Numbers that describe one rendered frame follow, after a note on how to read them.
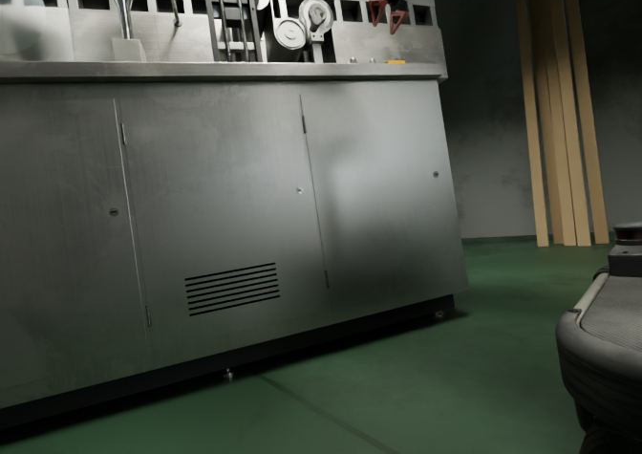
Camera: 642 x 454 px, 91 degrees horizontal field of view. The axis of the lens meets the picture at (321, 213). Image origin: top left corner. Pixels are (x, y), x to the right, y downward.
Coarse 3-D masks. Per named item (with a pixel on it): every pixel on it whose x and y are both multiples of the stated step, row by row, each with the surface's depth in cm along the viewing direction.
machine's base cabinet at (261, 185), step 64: (0, 128) 75; (64, 128) 78; (128, 128) 83; (192, 128) 87; (256, 128) 92; (320, 128) 98; (384, 128) 105; (0, 192) 74; (64, 192) 78; (128, 192) 82; (192, 192) 86; (256, 192) 91; (320, 192) 97; (384, 192) 103; (448, 192) 111; (0, 256) 73; (64, 256) 77; (128, 256) 81; (192, 256) 85; (256, 256) 90; (320, 256) 96; (384, 256) 102; (448, 256) 109; (0, 320) 73; (64, 320) 76; (128, 320) 80; (192, 320) 84; (256, 320) 89; (320, 320) 95; (384, 320) 105; (0, 384) 72; (64, 384) 76; (128, 384) 83
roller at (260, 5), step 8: (256, 0) 122; (264, 0) 123; (256, 8) 122; (264, 8) 124; (264, 16) 130; (248, 24) 130; (264, 24) 136; (240, 32) 137; (248, 32) 136; (248, 40) 141
